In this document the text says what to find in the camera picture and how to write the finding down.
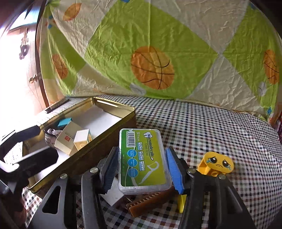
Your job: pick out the dark metal harmonica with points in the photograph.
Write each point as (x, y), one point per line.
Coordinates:
(56, 105)

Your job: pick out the white box red label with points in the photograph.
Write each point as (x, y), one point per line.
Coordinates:
(65, 140)

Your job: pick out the basketball pattern bed sheet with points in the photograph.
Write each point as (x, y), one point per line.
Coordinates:
(220, 53)

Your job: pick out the gold metal tin box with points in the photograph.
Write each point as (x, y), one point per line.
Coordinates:
(104, 118)

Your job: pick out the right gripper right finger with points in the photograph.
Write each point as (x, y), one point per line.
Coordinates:
(187, 181)

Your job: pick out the camouflage fabric pouch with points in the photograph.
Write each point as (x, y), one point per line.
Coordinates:
(51, 136)

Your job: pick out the yellow crying face toy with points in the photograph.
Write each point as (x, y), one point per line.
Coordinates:
(217, 163)

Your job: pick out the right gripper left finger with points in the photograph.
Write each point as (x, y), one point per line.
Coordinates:
(97, 180)

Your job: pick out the green dental floss box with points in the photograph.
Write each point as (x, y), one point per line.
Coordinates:
(143, 166)

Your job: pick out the small white rectangular block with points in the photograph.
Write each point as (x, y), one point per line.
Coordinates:
(114, 196)

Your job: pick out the brass door handle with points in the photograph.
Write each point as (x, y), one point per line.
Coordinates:
(35, 78)

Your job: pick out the yellow cube block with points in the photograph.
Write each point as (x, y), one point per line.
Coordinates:
(180, 199)

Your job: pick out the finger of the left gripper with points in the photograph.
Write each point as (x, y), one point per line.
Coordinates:
(10, 140)
(29, 165)

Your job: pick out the brown wooden door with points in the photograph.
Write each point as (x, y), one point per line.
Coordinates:
(27, 24)

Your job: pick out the brown comb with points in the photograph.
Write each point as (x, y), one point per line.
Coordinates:
(149, 202)

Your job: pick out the blue bear cartoon box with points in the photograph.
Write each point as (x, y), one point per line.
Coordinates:
(62, 123)

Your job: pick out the white orange star box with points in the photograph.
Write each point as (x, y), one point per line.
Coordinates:
(82, 138)

